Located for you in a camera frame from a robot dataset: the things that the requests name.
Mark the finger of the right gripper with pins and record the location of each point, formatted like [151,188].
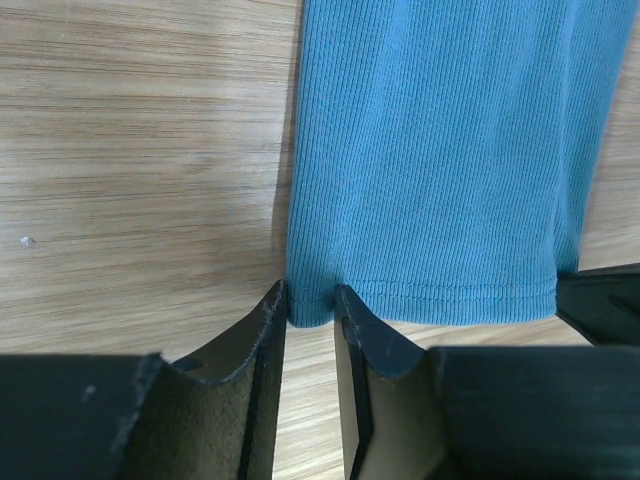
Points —
[601,304]

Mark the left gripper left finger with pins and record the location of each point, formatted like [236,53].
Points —
[211,414]

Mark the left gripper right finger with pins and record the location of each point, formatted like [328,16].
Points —
[481,412]

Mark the blue tank top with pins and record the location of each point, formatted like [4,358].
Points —
[445,152]

